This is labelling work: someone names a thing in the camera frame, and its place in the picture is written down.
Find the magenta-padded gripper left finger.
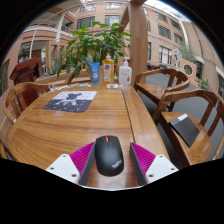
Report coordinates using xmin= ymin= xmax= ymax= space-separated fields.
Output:
xmin=45 ymin=141 xmax=97 ymax=187

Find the black notebook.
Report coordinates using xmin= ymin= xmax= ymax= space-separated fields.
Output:
xmin=168 ymin=113 xmax=201 ymax=148

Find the white pump bottle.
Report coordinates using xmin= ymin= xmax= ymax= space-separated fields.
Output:
xmin=118 ymin=56 xmax=133 ymax=86

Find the dark red wooden lectern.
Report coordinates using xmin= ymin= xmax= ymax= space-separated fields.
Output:
xmin=9 ymin=56 xmax=42 ymax=85

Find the black computer mouse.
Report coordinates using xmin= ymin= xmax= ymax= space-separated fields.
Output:
xmin=94 ymin=135 xmax=125 ymax=177

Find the white outdoor sculpture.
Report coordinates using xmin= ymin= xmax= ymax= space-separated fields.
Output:
xmin=171 ymin=49 xmax=184 ymax=68

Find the wooden armchair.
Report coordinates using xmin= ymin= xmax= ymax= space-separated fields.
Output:
xmin=3 ymin=81 xmax=51 ymax=124
xmin=152 ymin=88 xmax=224 ymax=168
xmin=133 ymin=68 xmax=191 ymax=113
xmin=64 ymin=68 xmax=91 ymax=85

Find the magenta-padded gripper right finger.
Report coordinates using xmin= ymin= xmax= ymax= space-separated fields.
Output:
xmin=129 ymin=142 xmax=179 ymax=187

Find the blue squeeze tube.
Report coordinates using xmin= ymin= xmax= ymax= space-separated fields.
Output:
xmin=89 ymin=61 xmax=101 ymax=86

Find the yellow dish soap bottle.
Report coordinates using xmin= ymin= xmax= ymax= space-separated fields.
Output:
xmin=101 ymin=52 xmax=116 ymax=85

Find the yellow flowering plant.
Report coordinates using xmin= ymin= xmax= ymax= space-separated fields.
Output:
xmin=199 ymin=78 xmax=209 ymax=91

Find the green potted plant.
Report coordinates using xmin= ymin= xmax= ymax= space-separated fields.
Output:
xmin=56 ymin=21 xmax=133 ymax=85

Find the grey printed mouse pad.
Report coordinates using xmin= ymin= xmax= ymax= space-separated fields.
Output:
xmin=43 ymin=90 xmax=98 ymax=113

